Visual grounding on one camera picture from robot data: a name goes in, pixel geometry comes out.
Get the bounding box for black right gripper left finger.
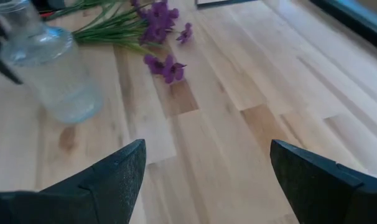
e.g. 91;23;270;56
0;139;147;224

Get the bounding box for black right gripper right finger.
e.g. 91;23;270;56
270;139;377;224

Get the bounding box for ribbed clear glass vase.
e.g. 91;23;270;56
0;0;104;124

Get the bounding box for purple artificial flower stem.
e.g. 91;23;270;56
72;0;194;85

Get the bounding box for black table frame rails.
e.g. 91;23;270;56
309;0;377;55

